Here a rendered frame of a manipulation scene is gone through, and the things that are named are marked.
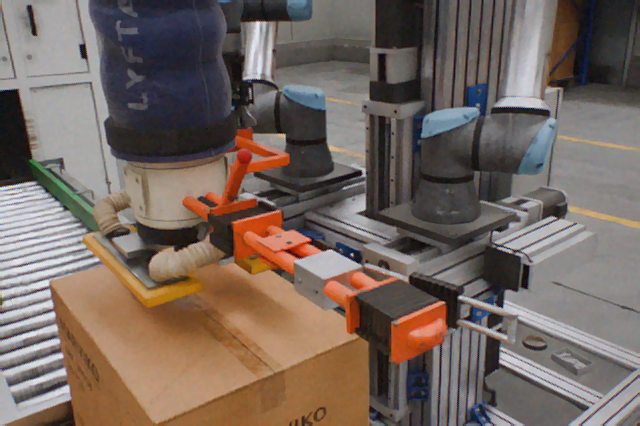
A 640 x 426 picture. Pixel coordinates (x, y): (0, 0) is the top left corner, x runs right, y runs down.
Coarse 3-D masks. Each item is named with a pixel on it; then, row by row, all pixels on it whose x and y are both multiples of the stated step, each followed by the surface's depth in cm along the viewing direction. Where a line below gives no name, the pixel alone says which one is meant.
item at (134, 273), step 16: (96, 240) 123; (96, 256) 119; (112, 256) 115; (144, 256) 108; (112, 272) 113; (128, 272) 109; (144, 272) 107; (128, 288) 106; (144, 288) 103; (160, 288) 103; (176, 288) 103; (192, 288) 104; (144, 304) 101
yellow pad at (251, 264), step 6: (234, 258) 115; (240, 258) 113; (246, 258) 113; (252, 258) 112; (240, 264) 113; (246, 264) 111; (252, 264) 110; (258, 264) 111; (264, 264) 111; (246, 270) 112; (252, 270) 110; (258, 270) 111; (264, 270) 112
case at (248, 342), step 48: (96, 288) 133; (240, 288) 130; (288, 288) 130; (96, 336) 114; (144, 336) 114; (192, 336) 113; (240, 336) 113; (288, 336) 112; (336, 336) 111; (96, 384) 120; (144, 384) 100; (192, 384) 100; (240, 384) 99; (288, 384) 104; (336, 384) 111
